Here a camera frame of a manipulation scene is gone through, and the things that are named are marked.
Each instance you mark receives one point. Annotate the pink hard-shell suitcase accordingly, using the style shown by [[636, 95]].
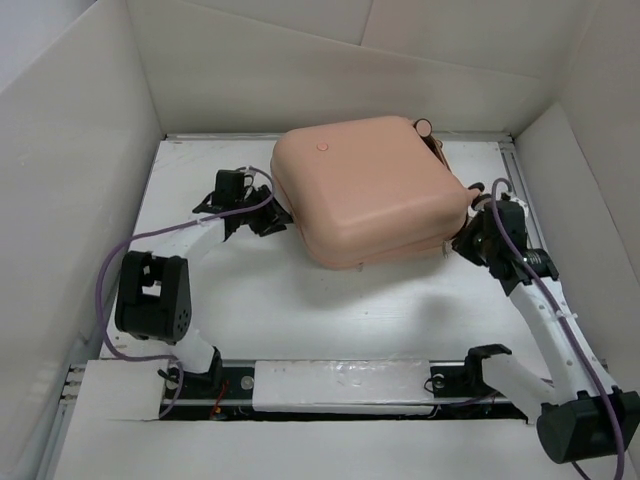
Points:
[[370, 190]]

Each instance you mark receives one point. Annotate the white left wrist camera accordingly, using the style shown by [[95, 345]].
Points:
[[249, 174]]

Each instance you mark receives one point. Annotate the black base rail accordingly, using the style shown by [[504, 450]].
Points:
[[334, 390]]

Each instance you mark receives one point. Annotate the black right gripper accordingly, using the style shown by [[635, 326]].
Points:
[[462, 242]]

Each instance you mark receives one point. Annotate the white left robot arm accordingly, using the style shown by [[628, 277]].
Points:
[[154, 299]]

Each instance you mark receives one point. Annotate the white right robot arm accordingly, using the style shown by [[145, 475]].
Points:
[[581, 412]]

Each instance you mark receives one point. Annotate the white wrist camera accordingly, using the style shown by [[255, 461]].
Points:
[[500, 197], [249, 174]]

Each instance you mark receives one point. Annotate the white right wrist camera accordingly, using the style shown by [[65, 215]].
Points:
[[500, 197]]

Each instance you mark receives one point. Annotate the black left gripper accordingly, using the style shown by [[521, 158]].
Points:
[[273, 220]]

